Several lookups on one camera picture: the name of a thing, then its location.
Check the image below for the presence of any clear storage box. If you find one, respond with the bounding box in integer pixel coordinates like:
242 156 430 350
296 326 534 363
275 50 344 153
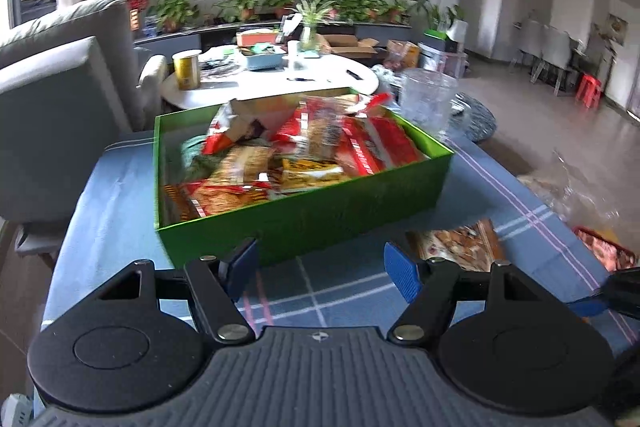
419 41 468 78

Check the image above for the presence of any red stool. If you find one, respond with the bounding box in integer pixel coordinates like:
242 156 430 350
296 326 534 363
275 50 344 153
575 74 603 108

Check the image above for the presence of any blue striped tablecloth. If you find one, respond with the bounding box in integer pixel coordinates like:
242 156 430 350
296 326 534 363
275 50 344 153
42 127 640 358

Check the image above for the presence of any tall plant in white pot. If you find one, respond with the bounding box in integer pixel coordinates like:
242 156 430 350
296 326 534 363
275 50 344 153
407 0 469 42

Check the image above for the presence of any light blue tray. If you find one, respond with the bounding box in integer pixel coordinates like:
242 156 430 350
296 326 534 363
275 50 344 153
244 49 287 70

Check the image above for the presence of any clear plastic bag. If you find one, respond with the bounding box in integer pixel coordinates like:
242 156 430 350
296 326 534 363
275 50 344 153
517 149 640 238

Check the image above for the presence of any dark red snack packet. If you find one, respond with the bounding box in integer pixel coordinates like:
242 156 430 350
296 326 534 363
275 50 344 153
572 227 638 273

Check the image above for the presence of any grey armchair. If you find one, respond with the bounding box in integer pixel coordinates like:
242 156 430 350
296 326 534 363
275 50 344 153
0 0 146 258

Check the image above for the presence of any white oval coffee table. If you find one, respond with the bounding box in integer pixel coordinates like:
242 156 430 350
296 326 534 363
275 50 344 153
161 54 379 110

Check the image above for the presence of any white dining chair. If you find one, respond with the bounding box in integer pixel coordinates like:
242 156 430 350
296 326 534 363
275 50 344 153
510 19 546 72
532 27 581 95

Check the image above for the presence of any green cardboard box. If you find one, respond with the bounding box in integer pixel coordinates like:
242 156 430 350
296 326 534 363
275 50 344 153
152 88 456 269

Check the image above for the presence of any spider plant in glass vase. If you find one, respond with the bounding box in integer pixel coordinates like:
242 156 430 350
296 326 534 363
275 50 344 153
287 0 336 52

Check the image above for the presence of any pile of snack packets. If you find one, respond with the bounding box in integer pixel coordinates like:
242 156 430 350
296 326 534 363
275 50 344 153
162 89 431 223

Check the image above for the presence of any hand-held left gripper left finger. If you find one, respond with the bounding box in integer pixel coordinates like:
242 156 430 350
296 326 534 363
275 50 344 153
92 237 258 344

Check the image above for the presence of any row of potted plants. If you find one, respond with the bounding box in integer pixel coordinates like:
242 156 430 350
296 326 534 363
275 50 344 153
150 0 416 32

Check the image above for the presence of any white power strip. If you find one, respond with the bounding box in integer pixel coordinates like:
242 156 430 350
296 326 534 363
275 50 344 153
0 394 33 427

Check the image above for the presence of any dark round side table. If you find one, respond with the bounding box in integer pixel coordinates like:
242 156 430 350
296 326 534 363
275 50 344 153
445 92 498 142

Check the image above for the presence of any brown snack packet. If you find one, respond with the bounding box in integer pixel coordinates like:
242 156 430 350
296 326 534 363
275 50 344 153
406 219 506 273

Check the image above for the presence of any grey television cabinet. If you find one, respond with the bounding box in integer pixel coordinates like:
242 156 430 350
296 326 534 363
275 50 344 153
134 21 413 58

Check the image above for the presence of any white cushion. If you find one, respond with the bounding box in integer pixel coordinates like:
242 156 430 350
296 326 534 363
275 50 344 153
139 55 168 118

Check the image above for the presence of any red white flat box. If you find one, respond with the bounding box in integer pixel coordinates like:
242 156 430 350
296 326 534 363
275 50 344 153
236 29 281 48

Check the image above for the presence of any yellow can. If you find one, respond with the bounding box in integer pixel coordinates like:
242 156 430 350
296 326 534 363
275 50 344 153
172 49 202 90

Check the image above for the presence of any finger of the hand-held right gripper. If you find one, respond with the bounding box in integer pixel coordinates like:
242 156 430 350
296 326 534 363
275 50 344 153
567 268 640 319

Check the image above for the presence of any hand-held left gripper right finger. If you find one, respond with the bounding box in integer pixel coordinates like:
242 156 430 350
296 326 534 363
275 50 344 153
384 242 551 345

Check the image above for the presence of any open brown cardboard box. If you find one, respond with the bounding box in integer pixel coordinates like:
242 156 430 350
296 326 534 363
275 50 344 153
317 33 386 58

